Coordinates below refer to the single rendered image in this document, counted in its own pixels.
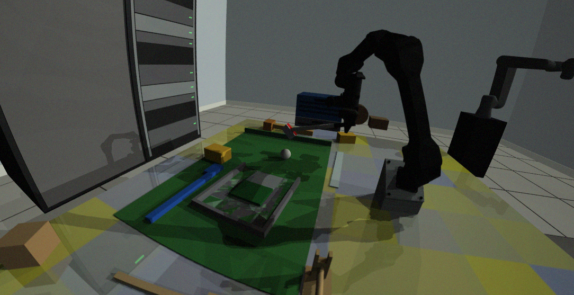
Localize green flat mat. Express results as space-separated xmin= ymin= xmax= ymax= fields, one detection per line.
xmin=114 ymin=132 xmax=331 ymax=295

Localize white golf ball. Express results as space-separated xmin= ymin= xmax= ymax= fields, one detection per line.
xmin=280 ymin=149 xmax=291 ymax=159

